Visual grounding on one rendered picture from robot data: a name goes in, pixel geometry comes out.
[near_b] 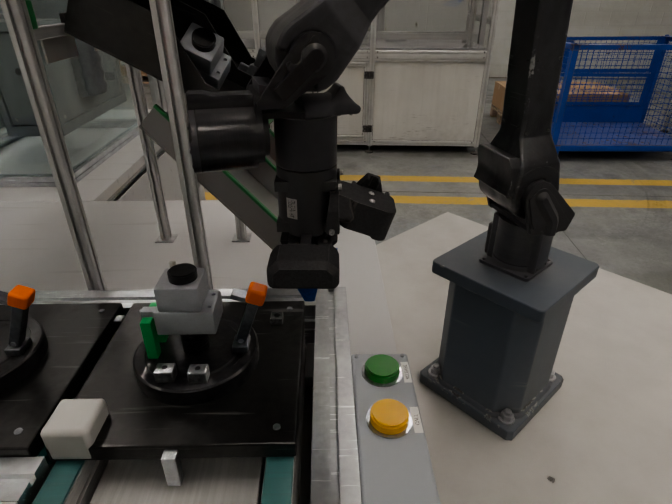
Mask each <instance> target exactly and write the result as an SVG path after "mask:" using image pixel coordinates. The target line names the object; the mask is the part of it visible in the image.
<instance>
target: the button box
mask: <svg viewBox="0 0 672 504"><path fill-rule="evenodd" d="M374 355H378V354H353V355H352V356H351V364H352V378H353V392H354V406H355V420H356V433H357V447H358V461H359V475H360V489H361V502H362V504H441V503H440V499H439V494H438V490H437V485H436V481H435V477H434V472H433V468H432V463H431V459H430V454H429V450H428V446H427V441H426V437H425V432H424V428H423V423H422V419H421V415H420V410H419V406H418V401H417V397H416V393H415V388H414V384H413V379H412V375H411V370H410V366H409V362H408V357H407V355H406V354H384V355H388V356H391V357H393V358H394V359H396V360H397V362H398V363H399V366H400V370H399V376H398V378H397V379H396V380H395V381H393V382H391V383H387V384H380V383H376V382H373V381H372V380H370V379H369V378H368V377H367V376H366V374H365V363H366V361H367V360H368V359H369V358H370V357H372V356H374ZM382 399H394V400H397V401H399V402H401V403H402V404H404V405H405V406H406V408H407V409H408V412H409V422H408V426H407V428H406V429H405V430H404V431H403V432H401V433H398V434H394V435H388V434H384V433H381V432H379V431H378V430H376V429H375V428H374V427H373V426H372V424H371V421H370V410H371V407H372V406H373V404H374V403H376V402H377V401H379V400H382Z"/></svg>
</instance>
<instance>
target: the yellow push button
mask: <svg viewBox="0 0 672 504"><path fill-rule="evenodd" d="M370 421H371V424H372V426H373V427H374V428H375V429H376V430H378V431H379V432H381V433H384V434H388V435H394V434H398V433H401V432H403V431H404V430H405V429H406V428H407V426H408V422H409V412H408V409H407V408H406V406H405V405H404V404H402V403H401V402H399V401H397V400H394V399H382V400H379V401H377V402H376V403H374V404H373V406H372V407H371V410H370Z"/></svg>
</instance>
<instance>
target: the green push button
mask: <svg viewBox="0 0 672 504"><path fill-rule="evenodd" d="M399 370H400V366H399V363H398V362H397V360H396V359H394V358H393V357H391V356H388V355H384V354H378V355H374V356H372V357H370V358H369V359H368V360H367V361H366V363H365V374H366V376H367V377H368V378H369V379H370V380H372V381H373V382H376V383H380V384H387V383H391V382H393V381H395V380H396V379H397V378H398V376H399Z"/></svg>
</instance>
